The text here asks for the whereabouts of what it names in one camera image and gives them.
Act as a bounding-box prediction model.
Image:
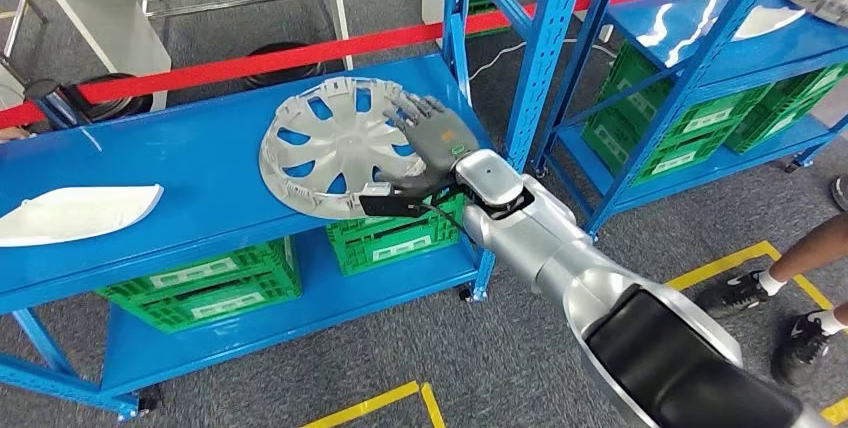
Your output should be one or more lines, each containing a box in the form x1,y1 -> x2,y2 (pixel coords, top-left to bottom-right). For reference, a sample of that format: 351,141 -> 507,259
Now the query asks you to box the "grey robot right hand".
377,93 -> 480,196

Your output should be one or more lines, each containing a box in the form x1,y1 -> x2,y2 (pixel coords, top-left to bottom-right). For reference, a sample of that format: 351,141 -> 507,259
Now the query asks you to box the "red barrier belt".
0,0 -> 848,131

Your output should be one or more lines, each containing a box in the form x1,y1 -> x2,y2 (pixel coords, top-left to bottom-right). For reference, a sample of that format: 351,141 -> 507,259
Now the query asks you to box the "black round tyre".
241,41 -> 326,90
62,72 -> 155,123

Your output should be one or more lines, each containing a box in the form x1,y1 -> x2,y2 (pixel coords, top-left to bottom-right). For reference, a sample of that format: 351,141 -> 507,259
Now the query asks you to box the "black camera cable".
407,201 -> 468,235

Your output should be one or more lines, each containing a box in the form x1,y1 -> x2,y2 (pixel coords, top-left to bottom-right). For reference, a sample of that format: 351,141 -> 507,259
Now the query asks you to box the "person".
695,212 -> 848,388

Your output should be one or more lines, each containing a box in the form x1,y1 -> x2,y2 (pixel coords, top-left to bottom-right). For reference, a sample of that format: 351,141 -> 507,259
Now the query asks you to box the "white curved plastic panel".
0,184 -> 165,249

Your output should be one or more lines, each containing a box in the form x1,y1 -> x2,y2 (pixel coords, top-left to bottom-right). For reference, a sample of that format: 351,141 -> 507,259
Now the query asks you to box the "blue metal shelf rack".
533,0 -> 848,239
0,0 -> 593,421

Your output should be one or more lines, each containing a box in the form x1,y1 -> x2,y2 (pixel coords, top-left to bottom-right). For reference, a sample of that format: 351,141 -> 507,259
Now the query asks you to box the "yellow floor tape square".
301,381 -> 446,428
665,240 -> 848,426

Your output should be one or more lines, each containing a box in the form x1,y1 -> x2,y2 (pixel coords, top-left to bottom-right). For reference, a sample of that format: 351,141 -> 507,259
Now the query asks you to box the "white floor cable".
468,40 -> 617,82

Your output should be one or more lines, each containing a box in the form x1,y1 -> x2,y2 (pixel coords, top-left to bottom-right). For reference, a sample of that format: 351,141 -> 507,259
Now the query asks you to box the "black barrier post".
23,77 -> 74,128

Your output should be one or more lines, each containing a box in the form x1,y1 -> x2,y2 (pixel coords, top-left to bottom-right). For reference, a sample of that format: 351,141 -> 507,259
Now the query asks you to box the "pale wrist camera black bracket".
357,181 -> 435,220

